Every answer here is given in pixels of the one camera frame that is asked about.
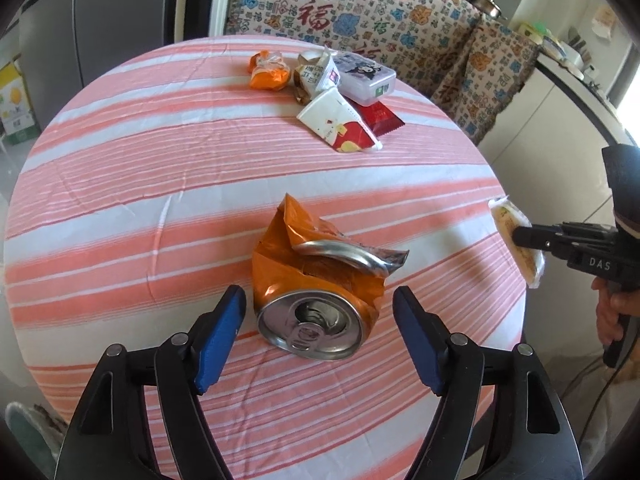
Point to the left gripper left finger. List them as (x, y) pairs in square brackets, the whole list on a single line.
[(109, 436)]

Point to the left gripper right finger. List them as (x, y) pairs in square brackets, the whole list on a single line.
[(530, 437)]

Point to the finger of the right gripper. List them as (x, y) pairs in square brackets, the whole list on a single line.
[(545, 238)]

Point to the clear cracker packet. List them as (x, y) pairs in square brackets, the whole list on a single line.
[(513, 227)]

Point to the crushed orange soda can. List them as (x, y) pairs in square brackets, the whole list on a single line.
[(317, 292)]

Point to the red white paper cup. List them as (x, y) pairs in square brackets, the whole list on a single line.
[(333, 119)]

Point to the orange white snack wrapper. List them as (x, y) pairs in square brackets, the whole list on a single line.
[(268, 71)]

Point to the person right hand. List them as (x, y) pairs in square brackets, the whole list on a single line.
[(610, 306)]

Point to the red flat snack packet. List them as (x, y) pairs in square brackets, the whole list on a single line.
[(378, 117)]

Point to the pink striped tablecloth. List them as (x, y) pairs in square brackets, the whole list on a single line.
[(144, 199)]

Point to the steel pot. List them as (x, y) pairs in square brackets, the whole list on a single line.
[(489, 7)]

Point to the patterned fu character cloth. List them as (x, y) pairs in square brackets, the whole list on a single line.
[(468, 64)]

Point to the yellow white carton box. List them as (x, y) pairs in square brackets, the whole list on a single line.
[(18, 119)]

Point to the grey refrigerator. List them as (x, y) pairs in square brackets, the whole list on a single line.
[(66, 44)]

